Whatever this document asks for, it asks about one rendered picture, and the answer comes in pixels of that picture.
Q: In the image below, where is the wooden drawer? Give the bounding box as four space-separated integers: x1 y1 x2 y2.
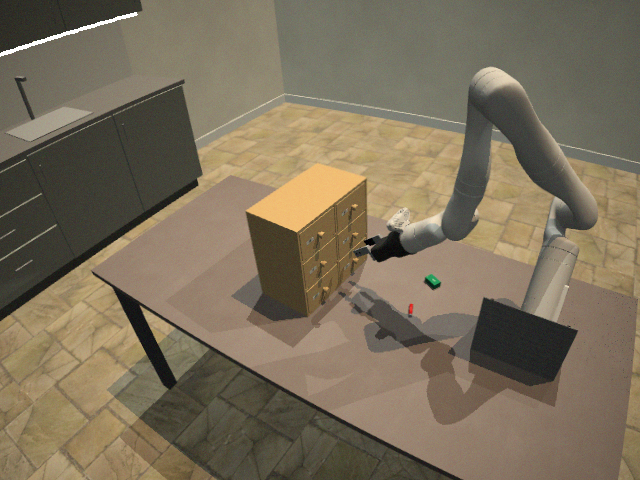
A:
299 207 335 261
306 263 339 314
337 211 366 259
336 182 366 231
303 236 337 289
339 237 366 283

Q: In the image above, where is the small brown wooden chest of drawers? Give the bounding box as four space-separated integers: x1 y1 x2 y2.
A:
245 163 367 316

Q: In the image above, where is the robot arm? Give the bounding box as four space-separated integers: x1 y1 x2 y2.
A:
414 67 598 322

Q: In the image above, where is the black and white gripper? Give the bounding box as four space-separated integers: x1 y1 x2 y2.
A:
353 208 426 262

